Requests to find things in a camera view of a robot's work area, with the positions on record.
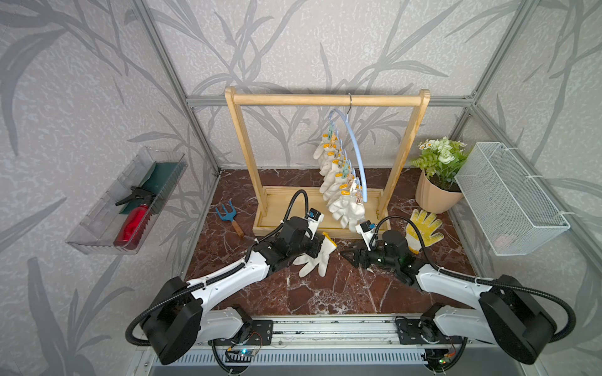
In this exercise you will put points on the green trowel in tray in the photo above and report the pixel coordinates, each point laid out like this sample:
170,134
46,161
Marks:
154,181

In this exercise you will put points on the wooden hanging rack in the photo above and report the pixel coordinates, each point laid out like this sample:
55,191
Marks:
273,200

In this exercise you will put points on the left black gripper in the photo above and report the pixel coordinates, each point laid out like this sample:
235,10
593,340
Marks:
316,244

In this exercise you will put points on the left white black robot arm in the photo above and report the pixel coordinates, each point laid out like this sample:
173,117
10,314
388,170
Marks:
184,313

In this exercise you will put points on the blue hand rake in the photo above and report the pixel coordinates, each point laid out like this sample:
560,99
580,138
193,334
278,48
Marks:
228,215

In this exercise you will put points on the clear plastic wall tray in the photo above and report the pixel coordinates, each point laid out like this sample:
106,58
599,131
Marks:
120,221

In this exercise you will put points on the potted white flower plant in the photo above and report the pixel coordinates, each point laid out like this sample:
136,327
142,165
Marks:
439,162

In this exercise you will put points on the yellow patterned glove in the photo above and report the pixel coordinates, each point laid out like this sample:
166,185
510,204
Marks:
428,225

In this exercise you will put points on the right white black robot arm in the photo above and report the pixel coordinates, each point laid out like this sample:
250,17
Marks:
520,321

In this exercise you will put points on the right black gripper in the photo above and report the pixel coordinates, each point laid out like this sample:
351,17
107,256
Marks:
358,254

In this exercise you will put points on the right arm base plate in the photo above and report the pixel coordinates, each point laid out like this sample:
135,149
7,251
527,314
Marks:
414,331

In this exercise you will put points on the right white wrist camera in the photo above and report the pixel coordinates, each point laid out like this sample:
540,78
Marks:
367,230

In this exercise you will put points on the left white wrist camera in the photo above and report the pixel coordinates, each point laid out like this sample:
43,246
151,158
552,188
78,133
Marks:
314,219

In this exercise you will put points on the red spray bottle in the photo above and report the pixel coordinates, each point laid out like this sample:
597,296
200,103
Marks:
130,235

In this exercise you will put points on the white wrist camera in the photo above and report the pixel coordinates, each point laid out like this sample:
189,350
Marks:
367,230
314,219

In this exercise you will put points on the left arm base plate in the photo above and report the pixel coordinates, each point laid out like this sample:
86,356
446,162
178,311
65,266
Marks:
255,333

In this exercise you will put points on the aluminium front rail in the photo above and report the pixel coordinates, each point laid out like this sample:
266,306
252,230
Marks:
353,329

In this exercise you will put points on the white wire basket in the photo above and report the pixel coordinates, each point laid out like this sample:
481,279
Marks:
514,212

